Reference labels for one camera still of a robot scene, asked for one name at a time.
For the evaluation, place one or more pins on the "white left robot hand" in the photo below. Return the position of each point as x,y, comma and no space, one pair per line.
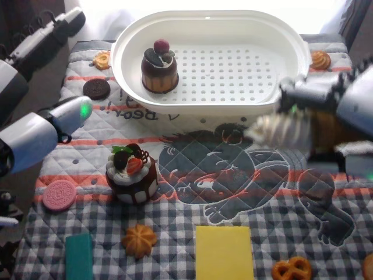
29,140

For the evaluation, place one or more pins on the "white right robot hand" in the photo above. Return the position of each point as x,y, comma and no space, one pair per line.
358,99

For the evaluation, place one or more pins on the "toy ice cream cone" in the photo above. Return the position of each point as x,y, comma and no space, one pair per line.
277,128

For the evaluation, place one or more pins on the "strawberry topped chocolate toy cake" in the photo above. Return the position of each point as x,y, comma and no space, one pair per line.
131,186

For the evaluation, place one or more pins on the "raspberry topped chocolate toy cake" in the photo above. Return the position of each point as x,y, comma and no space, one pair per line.
158,76

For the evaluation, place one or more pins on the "white perforated plastic tray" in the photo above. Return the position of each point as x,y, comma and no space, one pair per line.
233,67

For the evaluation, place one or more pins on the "orange swirl toy cookie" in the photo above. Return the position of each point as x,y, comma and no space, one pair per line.
320,59

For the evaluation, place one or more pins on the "pink sandwich toy cookie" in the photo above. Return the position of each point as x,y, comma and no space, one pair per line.
59,195

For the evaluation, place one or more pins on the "black sandwich toy cookie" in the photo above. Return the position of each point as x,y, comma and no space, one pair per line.
96,89

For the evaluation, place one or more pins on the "green block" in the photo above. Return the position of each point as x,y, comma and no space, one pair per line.
78,258

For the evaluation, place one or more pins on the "orange flower toy cookie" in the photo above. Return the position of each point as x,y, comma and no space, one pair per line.
139,240

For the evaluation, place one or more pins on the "toy pretzel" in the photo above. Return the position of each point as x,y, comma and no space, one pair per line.
291,269

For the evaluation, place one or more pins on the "grey bear print quilt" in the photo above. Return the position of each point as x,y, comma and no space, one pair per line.
204,210

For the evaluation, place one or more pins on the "yellow block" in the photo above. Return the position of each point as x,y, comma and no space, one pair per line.
223,253

